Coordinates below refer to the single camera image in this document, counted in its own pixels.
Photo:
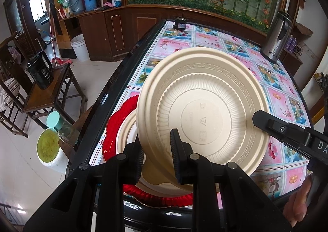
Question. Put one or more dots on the window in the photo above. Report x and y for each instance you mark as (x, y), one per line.
(37, 3)

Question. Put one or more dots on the purple bottle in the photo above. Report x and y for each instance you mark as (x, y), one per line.
(295, 44)
(289, 43)

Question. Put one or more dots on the stainless steel thermos jug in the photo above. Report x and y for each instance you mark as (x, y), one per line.
(275, 39)

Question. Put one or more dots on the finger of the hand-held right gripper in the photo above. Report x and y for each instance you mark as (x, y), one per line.
(279, 128)

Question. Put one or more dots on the white plastic bucket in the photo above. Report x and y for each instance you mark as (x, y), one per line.
(80, 48)

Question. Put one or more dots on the white bucket with green contents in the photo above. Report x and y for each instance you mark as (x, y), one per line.
(56, 160)

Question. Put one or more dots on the red scalloped tray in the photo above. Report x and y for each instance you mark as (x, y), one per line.
(112, 132)

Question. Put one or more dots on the black pitcher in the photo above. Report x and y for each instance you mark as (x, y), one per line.
(41, 73)

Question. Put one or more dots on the small black device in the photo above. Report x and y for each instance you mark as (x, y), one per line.
(180, 24)

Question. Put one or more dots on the green packet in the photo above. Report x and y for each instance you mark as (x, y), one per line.
(62, 1)

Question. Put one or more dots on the white round plate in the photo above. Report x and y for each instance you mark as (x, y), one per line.
(150, 188)

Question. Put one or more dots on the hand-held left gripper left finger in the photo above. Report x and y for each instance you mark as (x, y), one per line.
(134, 162)

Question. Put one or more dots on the wooden chair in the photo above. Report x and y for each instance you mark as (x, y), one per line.
(10, 68)

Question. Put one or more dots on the wooden side table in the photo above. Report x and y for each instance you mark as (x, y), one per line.
(46, 96)

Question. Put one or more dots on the colourful printed tablecloth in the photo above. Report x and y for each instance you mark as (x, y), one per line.
(179, 42)

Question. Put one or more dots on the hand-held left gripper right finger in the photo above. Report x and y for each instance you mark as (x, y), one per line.
(176, 156)

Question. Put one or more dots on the brown wooden cabinet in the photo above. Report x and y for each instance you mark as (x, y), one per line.
(143, 24)

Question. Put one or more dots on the striped seat cushion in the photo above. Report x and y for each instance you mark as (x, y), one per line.
(7, 93)

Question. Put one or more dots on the pink cloth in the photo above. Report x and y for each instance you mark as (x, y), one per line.
(107, 4)

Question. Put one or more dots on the glass jar with mint lid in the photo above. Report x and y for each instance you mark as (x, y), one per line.
(57, 123)

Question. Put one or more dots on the person's right hand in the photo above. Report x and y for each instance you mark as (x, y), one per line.
(297, 201)

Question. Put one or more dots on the grey thermos jug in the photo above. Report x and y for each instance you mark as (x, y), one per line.
(76, 1)

